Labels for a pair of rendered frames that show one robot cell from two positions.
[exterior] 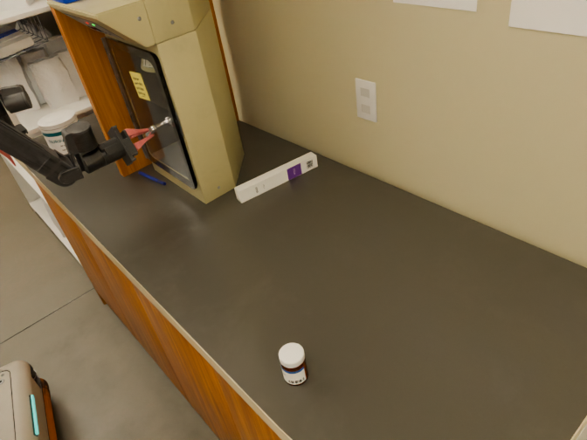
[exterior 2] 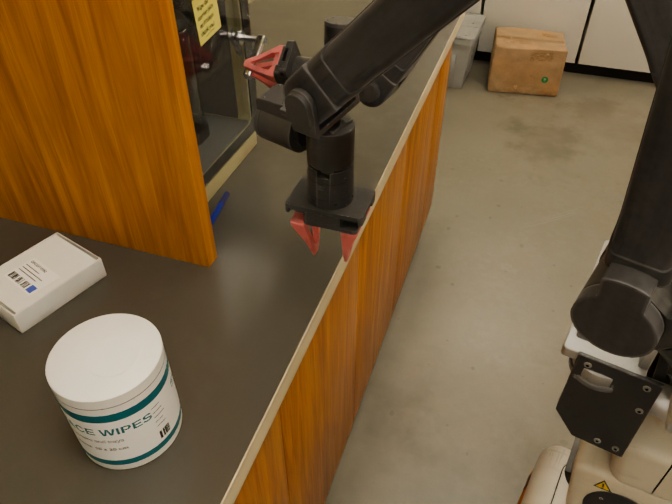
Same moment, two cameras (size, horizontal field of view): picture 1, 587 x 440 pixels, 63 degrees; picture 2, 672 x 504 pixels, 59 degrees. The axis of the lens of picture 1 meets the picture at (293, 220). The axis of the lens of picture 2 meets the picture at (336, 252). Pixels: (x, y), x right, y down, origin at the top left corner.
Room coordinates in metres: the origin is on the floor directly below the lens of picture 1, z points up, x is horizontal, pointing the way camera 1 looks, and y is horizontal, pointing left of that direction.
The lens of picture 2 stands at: (1.72, 1.29, 1.63)
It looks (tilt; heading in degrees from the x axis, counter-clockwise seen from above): 41 degrees down; 234
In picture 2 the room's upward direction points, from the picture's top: straight up
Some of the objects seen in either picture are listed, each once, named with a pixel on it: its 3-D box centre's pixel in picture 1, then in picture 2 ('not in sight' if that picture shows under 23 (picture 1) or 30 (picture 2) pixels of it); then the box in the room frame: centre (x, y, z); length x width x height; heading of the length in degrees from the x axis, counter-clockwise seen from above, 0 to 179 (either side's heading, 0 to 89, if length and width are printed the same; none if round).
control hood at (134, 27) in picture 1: (99, 22); not in sight; (1.28, 0.39, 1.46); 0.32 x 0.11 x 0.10; 36
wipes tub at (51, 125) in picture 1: (65, 135); (119, 391); (1.68, 0.77, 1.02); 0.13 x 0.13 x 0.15
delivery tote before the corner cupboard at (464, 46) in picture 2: not in sight; (427, 46); (-0.84, -1.30, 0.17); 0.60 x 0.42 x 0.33; 124
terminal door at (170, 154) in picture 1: (151, 114); (212, 65); (1.31, 0.35, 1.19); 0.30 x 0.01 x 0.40; 35
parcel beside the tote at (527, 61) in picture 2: not in sight; (525, 60); (-1.21, -0.84, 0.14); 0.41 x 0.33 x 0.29; 132
